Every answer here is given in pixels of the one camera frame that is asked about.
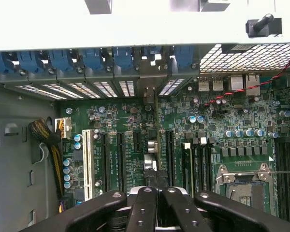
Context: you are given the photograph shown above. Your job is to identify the CPU socket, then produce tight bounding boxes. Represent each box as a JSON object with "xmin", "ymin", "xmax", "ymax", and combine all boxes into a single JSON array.
[{"xmin": 214, "ymin": 163, "xmax": 277, "ymax": 215}]

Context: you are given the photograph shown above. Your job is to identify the short black expansion slot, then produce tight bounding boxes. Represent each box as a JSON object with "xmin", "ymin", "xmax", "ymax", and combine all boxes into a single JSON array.
[{"xmin": 134, "ymin": 131, "xmax": 143, "ymax": 153}]

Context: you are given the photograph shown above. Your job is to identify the white expansion slot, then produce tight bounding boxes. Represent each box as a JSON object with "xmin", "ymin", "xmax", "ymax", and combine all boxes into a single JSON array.
[{"xmin": 82, "ymin": 129, "xmax": 92, "ymax": 202}]

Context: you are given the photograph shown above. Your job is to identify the green motherboard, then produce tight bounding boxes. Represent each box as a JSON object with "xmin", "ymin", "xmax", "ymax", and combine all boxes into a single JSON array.
[{"xmin": 58, "ymin": 77, "xmax": 290, "ymax": 224}]

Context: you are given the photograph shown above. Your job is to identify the black PC case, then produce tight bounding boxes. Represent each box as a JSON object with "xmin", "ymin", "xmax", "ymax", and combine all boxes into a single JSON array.
[{"xmin": 0, "ymin": 0, "xmax": 290, "ymax": 232}]

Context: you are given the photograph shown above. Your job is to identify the yellow black power wires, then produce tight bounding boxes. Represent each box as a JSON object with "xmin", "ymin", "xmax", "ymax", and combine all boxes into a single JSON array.
[{"xmin": 28, "ymin": 117, "xmax": 73, "ymax": 198}]

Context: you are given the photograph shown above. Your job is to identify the red black twisted wire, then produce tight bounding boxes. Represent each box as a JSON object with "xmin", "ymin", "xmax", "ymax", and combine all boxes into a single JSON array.
[{"xmin": 204, "ymin": 41, "xmax": 290, "ymax": 107}]

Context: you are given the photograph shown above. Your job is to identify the black chassis intrusion switch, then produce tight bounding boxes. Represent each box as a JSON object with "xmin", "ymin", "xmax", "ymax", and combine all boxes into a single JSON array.
[{"xmin": 245, "ymin": 13, "xmax": 283, "ymax": 39}]

